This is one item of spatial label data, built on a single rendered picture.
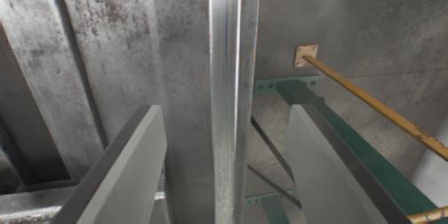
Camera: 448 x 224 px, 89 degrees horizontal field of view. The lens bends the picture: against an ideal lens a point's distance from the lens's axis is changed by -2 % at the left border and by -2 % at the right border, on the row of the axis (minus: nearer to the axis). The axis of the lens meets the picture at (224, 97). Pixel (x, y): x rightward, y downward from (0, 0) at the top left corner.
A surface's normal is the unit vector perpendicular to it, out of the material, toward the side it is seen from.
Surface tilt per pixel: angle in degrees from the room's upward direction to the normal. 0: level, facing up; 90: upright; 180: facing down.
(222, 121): 11
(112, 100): 0
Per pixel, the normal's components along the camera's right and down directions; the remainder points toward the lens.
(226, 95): 0.01, 0.50
